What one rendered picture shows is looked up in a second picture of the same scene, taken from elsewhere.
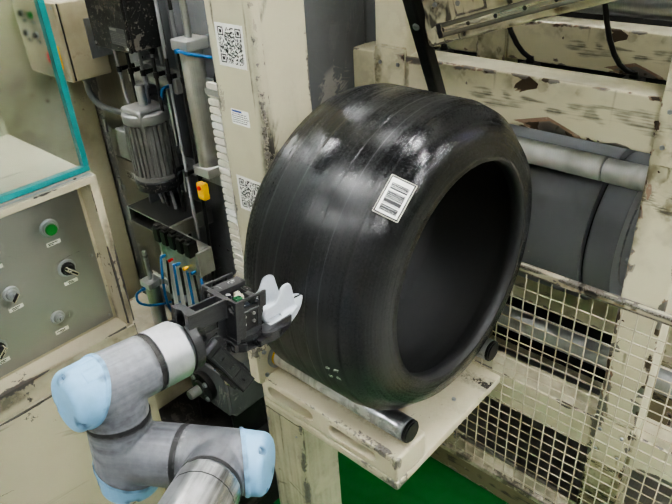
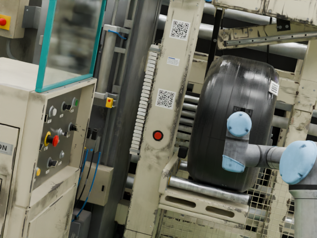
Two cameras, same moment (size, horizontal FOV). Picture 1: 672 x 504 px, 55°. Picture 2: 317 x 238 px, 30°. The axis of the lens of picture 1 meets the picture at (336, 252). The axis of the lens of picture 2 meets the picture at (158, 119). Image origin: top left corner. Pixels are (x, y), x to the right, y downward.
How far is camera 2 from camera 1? 180 cm
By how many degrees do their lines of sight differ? 38
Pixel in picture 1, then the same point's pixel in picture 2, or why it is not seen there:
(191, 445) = (264, 147)
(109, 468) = (241, 154)
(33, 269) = (65, 122)
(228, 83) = (171, 45)
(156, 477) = (255, 157)
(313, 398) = (194, 196)
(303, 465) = not seen: outside the picture
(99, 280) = (72, 140)
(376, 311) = (268, 129)
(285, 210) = (230, 91)
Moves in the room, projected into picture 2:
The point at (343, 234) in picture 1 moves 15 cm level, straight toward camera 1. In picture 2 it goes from (260, 98) to (287, 108)
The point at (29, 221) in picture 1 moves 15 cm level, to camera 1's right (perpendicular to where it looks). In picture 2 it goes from (72, 95) to (107, 98)
